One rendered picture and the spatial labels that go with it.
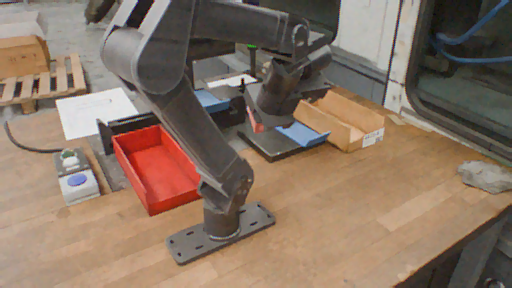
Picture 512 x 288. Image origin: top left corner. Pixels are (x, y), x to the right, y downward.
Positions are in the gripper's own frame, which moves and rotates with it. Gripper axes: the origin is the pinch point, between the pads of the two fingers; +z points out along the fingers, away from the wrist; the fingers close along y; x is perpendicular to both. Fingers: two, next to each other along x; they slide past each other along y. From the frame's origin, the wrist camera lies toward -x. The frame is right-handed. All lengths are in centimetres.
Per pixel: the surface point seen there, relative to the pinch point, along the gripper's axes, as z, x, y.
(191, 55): 1.8, 6.8, 24.6
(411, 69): 2, -55, 10
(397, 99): 13, -56, 8
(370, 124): 7.1, -34.5, -1.2
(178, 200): 7.4, 19.0, -7.8
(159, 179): 13.4, 20.3, 0.5
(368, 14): 6, -59, 38
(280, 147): 10.1, -8.7, -0.2
